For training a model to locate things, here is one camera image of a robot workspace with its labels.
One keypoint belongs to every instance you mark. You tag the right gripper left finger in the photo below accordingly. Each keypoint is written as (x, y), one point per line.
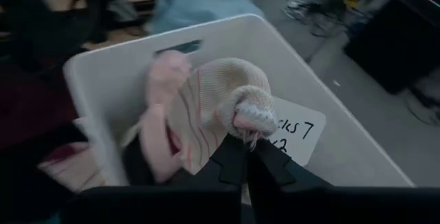
(230, 169)

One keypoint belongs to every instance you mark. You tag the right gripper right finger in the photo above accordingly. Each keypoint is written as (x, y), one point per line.
(271, 172)

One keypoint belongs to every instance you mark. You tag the cream pink striped sock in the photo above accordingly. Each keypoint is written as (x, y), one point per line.
(220, 90)

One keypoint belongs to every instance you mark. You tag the light pink garment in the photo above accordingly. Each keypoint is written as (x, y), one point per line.
(68, 174)

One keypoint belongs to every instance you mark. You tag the light blue knit sweater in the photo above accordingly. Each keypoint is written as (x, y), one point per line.
(203, 0)

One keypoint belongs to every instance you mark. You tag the maroon garment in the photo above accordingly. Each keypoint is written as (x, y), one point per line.
(31, 107)

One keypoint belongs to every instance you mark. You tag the handwritten white label card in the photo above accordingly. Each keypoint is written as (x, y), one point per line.
(306, 138)

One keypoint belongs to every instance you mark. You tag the white woven laundry bin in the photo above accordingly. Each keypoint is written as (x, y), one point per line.
(113, 90)

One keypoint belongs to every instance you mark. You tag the white power strip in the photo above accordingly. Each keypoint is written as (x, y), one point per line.
(295, 5)

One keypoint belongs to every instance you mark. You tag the black box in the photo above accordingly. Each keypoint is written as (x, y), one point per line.
(395, 45)

